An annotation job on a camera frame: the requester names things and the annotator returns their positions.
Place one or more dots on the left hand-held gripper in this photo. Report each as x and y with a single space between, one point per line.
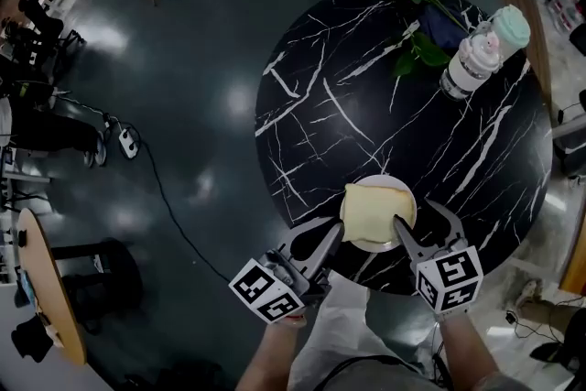
268 290

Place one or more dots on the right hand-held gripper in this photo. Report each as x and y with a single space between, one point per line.
451 279

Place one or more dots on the white round plate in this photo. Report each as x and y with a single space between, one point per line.
373 248

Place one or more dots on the pale slice of bread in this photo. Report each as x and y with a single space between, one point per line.
373 213

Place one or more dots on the person's left forearm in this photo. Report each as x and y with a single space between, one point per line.
268 357

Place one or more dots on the person's right forearm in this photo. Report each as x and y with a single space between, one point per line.
467 352

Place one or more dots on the person's white trousers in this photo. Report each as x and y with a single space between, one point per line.
339 334

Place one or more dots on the beige shoe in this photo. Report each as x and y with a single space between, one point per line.
527 294

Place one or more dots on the green leafy plant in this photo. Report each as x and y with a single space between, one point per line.
423 50

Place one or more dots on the dark blue cloth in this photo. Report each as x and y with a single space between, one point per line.
441 25

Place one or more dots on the white power strip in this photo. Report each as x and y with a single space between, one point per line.
128 143

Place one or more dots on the black stool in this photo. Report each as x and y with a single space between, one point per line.
107 274

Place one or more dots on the mint green lidded cup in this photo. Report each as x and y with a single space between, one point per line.
513 29

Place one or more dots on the round wooden side table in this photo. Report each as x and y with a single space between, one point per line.
50 284

